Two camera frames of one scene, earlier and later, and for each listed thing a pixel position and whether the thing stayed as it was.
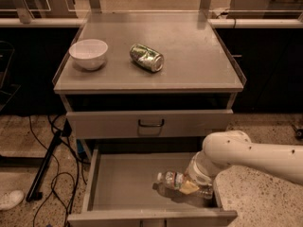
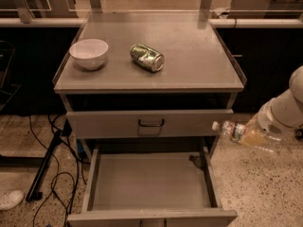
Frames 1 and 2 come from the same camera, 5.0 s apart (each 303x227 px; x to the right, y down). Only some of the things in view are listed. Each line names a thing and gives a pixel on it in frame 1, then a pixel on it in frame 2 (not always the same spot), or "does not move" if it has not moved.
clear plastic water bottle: x=172 y=182 to x=235 y=130
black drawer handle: x=139 y=123 does not move
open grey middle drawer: x=121 y=189 does not move
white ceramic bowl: x=89 y=53 does not move
